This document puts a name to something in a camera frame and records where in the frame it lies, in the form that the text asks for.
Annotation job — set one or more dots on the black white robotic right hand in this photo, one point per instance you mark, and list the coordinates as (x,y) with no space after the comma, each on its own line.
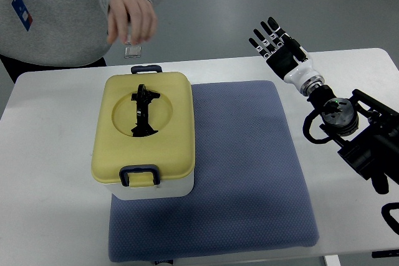
(286,57)

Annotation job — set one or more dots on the person's bare hand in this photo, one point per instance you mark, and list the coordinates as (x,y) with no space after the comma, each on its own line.
(134,17)

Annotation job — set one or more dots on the yellow storage box lid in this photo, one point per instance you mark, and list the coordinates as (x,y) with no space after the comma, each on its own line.
(145,131)

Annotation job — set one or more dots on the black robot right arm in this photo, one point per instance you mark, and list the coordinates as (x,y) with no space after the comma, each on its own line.
(365,130)

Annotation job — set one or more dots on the white storage box base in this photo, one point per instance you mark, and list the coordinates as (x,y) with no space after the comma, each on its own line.
(156,189)

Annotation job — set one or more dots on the lower metal floor plate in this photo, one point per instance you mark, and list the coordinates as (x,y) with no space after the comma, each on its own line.
(133,51)

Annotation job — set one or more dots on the person's grey sweater torso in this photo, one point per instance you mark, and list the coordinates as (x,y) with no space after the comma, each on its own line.
(63,32)

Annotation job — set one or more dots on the blue id badge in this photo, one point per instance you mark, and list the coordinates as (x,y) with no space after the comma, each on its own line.
(22,13)

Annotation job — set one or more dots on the blue padded mat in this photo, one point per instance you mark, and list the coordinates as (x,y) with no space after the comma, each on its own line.
(249,192)

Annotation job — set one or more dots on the black table edge bracket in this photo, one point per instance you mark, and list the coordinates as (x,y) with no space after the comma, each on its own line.
(385,254)

